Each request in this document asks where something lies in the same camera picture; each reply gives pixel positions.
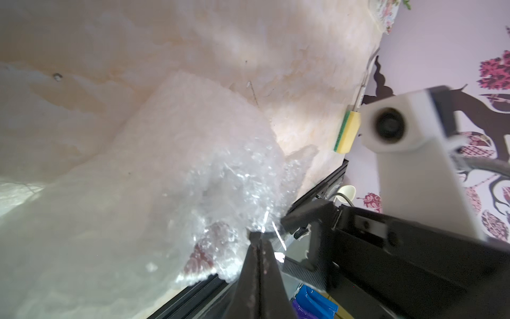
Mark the floral placemat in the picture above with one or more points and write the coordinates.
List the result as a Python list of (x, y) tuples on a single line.
[(384, 12)]

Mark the metal fork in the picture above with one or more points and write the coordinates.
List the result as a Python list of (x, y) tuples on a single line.
[(365, 80)]

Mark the white mug red interior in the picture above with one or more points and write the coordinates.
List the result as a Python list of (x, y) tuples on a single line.
[(207, 251)]

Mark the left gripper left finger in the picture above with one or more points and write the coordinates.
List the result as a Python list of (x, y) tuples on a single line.
[(260, 291)]

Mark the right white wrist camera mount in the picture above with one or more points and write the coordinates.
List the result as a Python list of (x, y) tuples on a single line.
[(413, 136)]

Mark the yellow sponge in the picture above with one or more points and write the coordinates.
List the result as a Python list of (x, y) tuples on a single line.
[(348, 132)]

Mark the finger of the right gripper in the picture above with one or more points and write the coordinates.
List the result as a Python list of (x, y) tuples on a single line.
[(313, 276)]

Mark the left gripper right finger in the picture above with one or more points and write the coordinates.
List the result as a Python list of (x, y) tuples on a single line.
[(321, 212)]

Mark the cream ladle grey handle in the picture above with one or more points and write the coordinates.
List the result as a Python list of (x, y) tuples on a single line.
[(345, 195)]

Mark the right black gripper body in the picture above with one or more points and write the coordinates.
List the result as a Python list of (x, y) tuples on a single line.
[(383, 267)]

